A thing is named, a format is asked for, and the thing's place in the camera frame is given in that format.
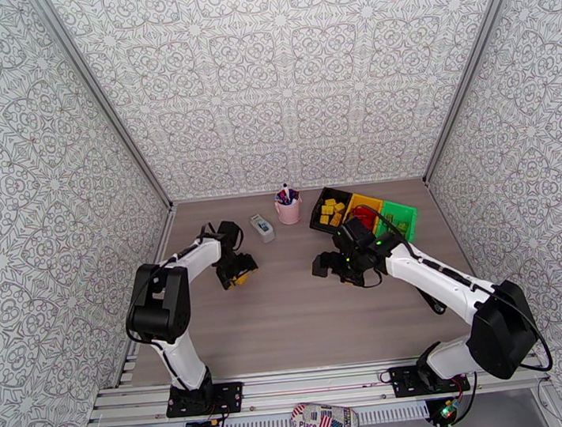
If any small white grey box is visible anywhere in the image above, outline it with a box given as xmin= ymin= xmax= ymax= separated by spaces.
xmin=248 ymin=212 xmax=277 ymax=246

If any black plastic bin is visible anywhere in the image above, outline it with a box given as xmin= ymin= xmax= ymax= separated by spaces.
xmin=306 ymin=183 xmax=358 ymax=238

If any green plastic bin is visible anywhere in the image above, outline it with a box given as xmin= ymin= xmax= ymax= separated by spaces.
xmin=372 ymin=196 xmax=421 ymax=248

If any yellow plastic bin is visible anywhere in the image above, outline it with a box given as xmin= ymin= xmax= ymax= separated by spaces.
xmin=340 ymin=190 xmax=387 ymax=237

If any pink cup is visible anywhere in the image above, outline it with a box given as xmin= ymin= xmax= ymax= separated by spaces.
xmin=273 ymin=195 xmax=305 ymax=228

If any flag print pencil case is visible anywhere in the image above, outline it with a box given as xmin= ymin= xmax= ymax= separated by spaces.
xmin=289 ymin=397 xmax=361 ymax=427

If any circuit board with green light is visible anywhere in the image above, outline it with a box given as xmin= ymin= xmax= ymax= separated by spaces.
xmin=436 ymin=399 xmax=464 ymax=424

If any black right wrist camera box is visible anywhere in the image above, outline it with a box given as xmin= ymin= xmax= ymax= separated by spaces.
xmin=310 ymin=251 xmax=342 ymax=281

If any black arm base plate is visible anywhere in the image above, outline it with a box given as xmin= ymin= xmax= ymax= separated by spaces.
xmin=389 ymin=358 xmax=472 ymax=401
xmin=164 ymin=380 xmax=247 ymax=421

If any aluminium frame rail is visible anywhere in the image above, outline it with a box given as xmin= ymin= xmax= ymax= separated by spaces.
xmin=83 ymin=345 xmax=551 ymax=427

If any aluminium side rail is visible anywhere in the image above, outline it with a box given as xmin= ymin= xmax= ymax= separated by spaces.
xmin=97 ymin=204 xmax=194 ymax=389

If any white slotted cable tray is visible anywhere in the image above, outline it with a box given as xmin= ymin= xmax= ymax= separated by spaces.
xmin=155 ymin=400 xmax=431 ymax=427

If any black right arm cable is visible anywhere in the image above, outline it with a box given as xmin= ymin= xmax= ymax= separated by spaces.
xmin=349 ymin=187 xmax=555 ymax=391

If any aluminium frame post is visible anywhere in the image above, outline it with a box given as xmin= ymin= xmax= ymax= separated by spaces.
xmin=405 ymin=0 xmax=542 ymax=187
xmin=27 ymin=0 xmax=176 ymax=223

